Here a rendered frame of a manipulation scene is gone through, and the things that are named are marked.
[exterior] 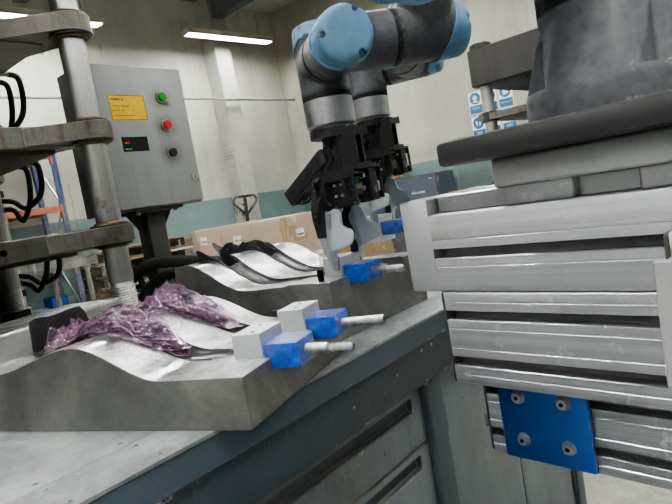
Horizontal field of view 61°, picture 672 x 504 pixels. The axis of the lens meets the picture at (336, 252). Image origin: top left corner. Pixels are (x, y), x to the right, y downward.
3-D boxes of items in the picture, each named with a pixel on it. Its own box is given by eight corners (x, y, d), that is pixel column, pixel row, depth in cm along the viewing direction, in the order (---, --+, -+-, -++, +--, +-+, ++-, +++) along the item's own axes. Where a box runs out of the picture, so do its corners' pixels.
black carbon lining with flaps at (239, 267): (375, 270, 103) (367, 218, 102) (318, 291, 91) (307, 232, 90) (247, 278, 125) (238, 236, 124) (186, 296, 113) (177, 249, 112)
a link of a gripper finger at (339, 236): (349, 268, 82) (347, 205, 83) (318, 271, 86) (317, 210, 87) (362, 269, 85) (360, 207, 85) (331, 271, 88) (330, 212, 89)
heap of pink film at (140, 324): (254, 321, 81) (243, 267, 80) (175, 362, 65) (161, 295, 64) (113, 334, 91) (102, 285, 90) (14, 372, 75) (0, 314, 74)
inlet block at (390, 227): (435, 233, 115) (430, 207, 115) (422, 237, 112) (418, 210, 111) (381, 239, 124) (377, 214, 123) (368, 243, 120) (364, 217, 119)
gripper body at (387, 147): (393, 177, 112) (382, 114, 111) (358, 183, 117) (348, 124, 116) (413, 174, 117) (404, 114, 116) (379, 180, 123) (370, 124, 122)
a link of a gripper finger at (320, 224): (319, 237, 84) (318, 178, 85) (311, 238, 85) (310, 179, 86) (339, 239, 88) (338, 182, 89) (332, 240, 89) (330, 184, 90)
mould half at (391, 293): (428, 299, 104) (416, 225, 103) (339, 342, 85) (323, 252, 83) (245, 303, 136) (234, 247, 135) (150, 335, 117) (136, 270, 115)
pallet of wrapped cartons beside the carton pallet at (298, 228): (351, 305, 537) (334, 205, 528) (293, 329, 476) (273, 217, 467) (260, 307, 615) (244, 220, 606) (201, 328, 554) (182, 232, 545)
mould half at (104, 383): (346, 349, 80) (332, 272, 79) (252, 430, 56) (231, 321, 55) (79, 366, 99) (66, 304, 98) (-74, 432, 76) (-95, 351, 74)
